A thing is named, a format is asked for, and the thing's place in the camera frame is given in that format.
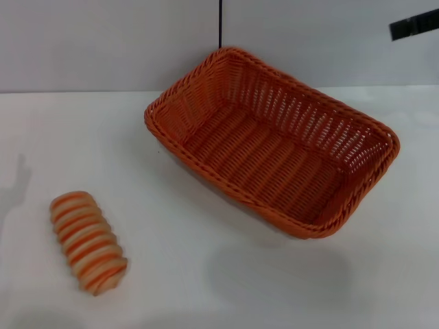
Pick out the orange cream striped bread roll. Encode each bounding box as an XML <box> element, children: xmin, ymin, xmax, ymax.
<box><xmin>49</xmin><ymin>191</ymin><xmax>129</xmax><ymax>297</ymax></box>

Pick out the orange woven rectangular basket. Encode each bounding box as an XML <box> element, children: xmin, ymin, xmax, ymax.
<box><xmin>143</xmin><ymin>47</ymin><xmax>401</xmax><ymax>240</ymax></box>

